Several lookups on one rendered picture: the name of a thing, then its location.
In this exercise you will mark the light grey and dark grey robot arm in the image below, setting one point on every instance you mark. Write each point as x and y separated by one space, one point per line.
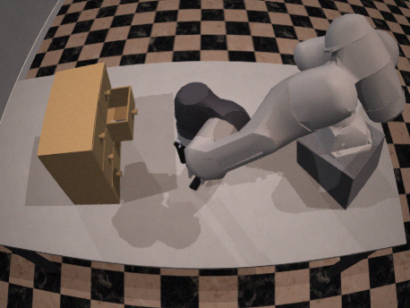
303 103

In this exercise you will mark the brown wooden drawer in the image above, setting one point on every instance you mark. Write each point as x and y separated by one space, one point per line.
108 157
116 175
104 94
121 106
99 132
117 145

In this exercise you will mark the tan wooden chest of drawers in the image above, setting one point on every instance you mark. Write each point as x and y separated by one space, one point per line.
66 140

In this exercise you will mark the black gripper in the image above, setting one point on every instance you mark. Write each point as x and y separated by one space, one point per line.
180 149

